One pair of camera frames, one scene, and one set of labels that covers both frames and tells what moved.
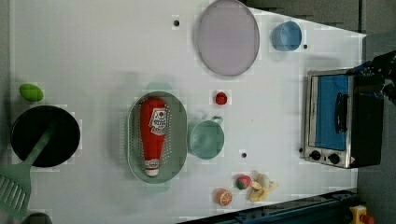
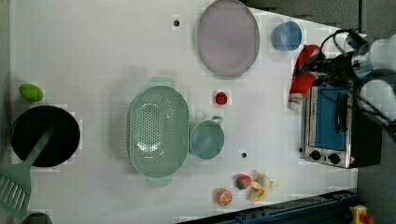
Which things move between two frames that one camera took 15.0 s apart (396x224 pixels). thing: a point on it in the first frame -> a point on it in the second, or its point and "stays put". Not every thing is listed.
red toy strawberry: (220, 98) stays put
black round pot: (32, 124) stays put
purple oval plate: (228, 37) stays put
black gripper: (385, 65) -> (337, 71)
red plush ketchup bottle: (153, 129) -> (302, 80)
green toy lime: (31, 92) stays put
